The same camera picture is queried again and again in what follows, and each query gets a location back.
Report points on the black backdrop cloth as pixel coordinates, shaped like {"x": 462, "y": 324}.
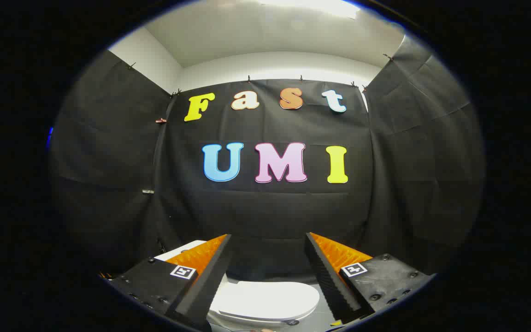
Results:
{"x": 270, "y": 207}

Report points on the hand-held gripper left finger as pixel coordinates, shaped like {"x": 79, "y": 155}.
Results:
{"x": 210, "y": 276}

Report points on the white toilet body with tank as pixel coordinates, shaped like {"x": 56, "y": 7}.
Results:
{"x": 178, "y": 252}

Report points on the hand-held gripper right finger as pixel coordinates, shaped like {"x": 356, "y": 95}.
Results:
{"x": 327, "y": 276}

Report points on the white toilet lid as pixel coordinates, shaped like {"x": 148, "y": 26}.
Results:
{"x": 265, "y": 299}

